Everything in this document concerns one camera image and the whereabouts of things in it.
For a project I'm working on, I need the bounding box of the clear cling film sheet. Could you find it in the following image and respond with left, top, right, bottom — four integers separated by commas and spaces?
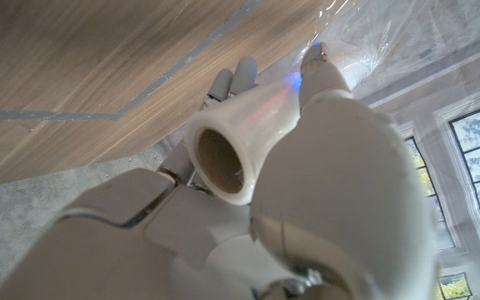
260, 0, 480, 97

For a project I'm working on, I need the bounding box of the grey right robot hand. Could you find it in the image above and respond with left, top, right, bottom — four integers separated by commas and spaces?
0, 41, 439, 300

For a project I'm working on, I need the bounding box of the printed window backdrop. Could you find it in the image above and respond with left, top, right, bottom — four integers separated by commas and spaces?
162, 0, 480, 300

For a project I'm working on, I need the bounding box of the white cling film roll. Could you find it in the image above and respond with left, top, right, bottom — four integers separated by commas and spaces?
184, 41, 377, 206

